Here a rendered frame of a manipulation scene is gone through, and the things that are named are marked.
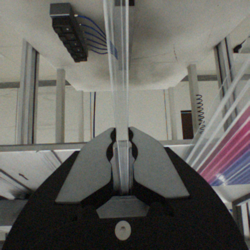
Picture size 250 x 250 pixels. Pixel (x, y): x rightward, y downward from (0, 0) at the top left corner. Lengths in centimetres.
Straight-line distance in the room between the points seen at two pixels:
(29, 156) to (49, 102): 205
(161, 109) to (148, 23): 162
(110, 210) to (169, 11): 52
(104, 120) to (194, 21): 162
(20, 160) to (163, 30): 50
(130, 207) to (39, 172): 19
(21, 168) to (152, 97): 189
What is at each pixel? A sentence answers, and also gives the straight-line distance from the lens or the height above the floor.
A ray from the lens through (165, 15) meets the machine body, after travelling 47.
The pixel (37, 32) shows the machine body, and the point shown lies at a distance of 54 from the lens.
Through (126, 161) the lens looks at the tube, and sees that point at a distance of 18.
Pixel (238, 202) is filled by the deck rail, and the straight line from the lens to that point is 57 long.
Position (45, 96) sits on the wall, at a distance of 232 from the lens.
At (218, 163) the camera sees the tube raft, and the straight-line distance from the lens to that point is 24.
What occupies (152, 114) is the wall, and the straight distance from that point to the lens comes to 193.
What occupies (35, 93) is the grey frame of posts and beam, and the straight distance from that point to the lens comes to 56.
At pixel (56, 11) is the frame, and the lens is 43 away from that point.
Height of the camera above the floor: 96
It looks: 5 degrees down
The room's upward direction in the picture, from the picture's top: 178 degrees clockwise
